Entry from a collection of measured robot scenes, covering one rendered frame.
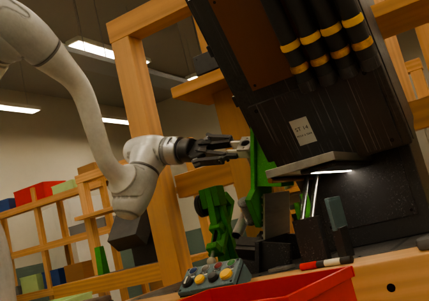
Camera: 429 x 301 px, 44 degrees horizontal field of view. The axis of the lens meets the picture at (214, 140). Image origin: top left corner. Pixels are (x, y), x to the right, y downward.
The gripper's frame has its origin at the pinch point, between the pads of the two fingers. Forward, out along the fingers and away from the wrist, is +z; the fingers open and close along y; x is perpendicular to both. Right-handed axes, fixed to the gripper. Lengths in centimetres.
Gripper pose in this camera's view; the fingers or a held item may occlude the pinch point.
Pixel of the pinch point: (240, 149)
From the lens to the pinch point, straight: 154.5
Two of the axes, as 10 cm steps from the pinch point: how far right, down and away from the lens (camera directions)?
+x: 3.6, 7.2, 5.9
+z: 8.7, -0.3, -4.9
